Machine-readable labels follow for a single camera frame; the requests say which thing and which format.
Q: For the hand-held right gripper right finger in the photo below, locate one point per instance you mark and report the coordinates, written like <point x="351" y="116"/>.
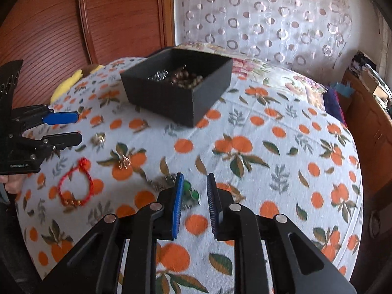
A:
<point x="211" y="208"/>

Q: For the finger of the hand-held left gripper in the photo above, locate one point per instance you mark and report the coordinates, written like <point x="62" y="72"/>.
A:
<point x="61" y="118"/>
<point x="67" y="139"/>

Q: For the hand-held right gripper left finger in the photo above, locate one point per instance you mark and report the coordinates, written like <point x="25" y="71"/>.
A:
<point x="177" y="208"/>

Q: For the black cardboard box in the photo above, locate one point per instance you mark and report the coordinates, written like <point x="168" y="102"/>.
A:
<point x="159" y="98"/>

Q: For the silver flower brooch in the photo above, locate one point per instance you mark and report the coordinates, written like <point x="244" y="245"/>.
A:
<point x="159" y="75"/>

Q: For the person's left hand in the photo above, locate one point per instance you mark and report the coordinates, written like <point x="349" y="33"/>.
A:
<point x="13" y="183"/>

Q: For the yellow striped cloth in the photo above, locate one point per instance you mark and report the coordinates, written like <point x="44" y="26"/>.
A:
<point x="70" y="81"/>

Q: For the orange fruit print tablecloth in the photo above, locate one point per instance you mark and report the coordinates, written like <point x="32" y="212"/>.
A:
<point x="275" y="174"/>

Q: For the wooden slatted wardrobe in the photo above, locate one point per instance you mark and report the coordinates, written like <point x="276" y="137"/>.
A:
<point x="107" y="21"/>

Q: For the floral blanket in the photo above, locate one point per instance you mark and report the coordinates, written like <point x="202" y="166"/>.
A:
<point x="294" y="82"/>

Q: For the dark blue blanket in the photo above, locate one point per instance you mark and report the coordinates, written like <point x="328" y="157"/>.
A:
<point x="332" y="104"/>

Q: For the wooden cabinet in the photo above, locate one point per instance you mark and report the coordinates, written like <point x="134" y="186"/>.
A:
<point x="367" y="128"/>

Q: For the blue bag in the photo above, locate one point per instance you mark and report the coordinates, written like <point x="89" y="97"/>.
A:
<point x="341" y="89"/>

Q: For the circle pattern sheer curtain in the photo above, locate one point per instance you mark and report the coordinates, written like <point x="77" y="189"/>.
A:
<point x="260" y="21"/>

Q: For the open cardboard box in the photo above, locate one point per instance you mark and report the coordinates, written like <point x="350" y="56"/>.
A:
<point x="376" y="84"/>

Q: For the pile of clothes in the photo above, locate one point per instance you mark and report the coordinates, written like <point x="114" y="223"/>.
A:
<point x="361" y="62"/>

